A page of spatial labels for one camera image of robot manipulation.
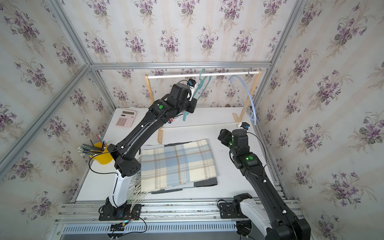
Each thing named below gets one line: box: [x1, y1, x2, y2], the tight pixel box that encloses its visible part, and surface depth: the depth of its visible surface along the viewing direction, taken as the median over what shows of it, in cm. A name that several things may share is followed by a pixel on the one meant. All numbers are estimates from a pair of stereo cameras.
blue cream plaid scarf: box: [129, 138, 217, 209], surface depth 88 cm
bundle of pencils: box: [77, 134, 108, 156], surface depth 83 cm
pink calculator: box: [116, 109, 137, 129], surface depth 113 cm
